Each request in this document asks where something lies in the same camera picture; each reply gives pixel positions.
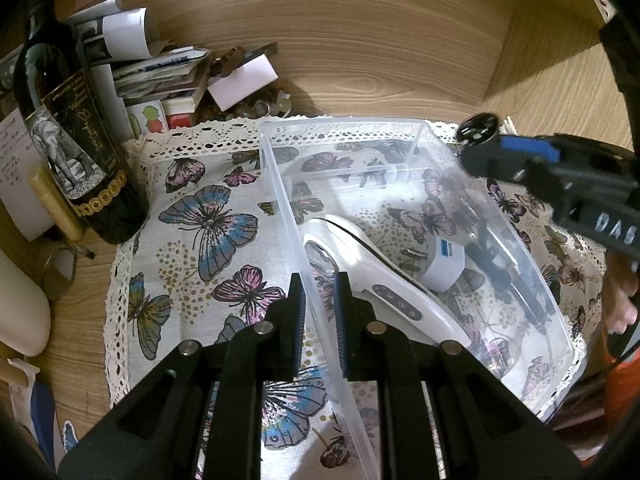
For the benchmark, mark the white plug adapter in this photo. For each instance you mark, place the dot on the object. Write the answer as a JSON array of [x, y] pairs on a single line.
[[445, 270]]

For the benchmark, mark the butterfly print lace cloth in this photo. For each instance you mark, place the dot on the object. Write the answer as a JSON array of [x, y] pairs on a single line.
[[225, 185]]

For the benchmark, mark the white rounded object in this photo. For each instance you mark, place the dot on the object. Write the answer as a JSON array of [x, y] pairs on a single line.
[[22, 305]]

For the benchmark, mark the stack of booklets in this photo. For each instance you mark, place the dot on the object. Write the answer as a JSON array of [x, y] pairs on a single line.
[[160, 77]]

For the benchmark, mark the white handheld massager device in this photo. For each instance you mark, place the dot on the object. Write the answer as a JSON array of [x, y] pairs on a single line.
[[360, 265]]

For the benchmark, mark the small red box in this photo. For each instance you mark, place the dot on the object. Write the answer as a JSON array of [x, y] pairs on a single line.
[[179, 121]]

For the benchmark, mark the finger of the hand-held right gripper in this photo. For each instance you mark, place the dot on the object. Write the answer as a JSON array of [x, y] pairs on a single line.
[[490, 160], [530, 145]]

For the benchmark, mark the orange cloth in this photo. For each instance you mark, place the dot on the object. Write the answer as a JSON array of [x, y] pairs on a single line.
[[625, 380]]

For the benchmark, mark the small cutout sticker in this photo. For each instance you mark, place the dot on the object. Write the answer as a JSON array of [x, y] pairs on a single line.
[[71, 437]]

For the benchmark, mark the rolled white paper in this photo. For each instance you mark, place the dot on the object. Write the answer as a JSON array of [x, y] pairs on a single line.
[[125, 30]]

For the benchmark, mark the beige tube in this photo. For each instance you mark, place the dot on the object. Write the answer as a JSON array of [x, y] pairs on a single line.
[[55, 205]]

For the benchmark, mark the small round mirror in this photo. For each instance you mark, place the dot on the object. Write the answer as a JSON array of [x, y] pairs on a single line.
[[50, 280]]

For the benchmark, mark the white pink small box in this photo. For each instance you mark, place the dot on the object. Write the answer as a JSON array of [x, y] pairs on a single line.
[[242, 80]]

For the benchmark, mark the person's right hand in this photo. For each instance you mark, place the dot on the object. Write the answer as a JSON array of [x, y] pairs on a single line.
[[617, 305]]

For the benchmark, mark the clear plastic storage bin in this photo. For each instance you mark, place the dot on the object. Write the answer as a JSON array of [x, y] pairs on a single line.
[[525, 280]]

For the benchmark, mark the white handwritten note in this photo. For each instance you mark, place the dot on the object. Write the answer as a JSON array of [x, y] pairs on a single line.
[[15, 170]]

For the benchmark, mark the pile of small trinkets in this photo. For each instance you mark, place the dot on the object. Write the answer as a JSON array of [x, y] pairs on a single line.
[[260, 105]]

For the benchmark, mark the dark wine bottle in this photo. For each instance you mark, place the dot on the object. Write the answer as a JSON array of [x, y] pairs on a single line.
[[100, 210]]

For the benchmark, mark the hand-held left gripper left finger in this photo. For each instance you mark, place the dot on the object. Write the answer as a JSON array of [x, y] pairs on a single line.
[[300, 320]]

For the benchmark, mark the fruit sticker card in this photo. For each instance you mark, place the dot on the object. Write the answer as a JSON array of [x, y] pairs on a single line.
[[147, 117]]

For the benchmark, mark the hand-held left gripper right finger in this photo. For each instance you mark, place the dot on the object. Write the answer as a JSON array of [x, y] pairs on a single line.
[[341, 320]]

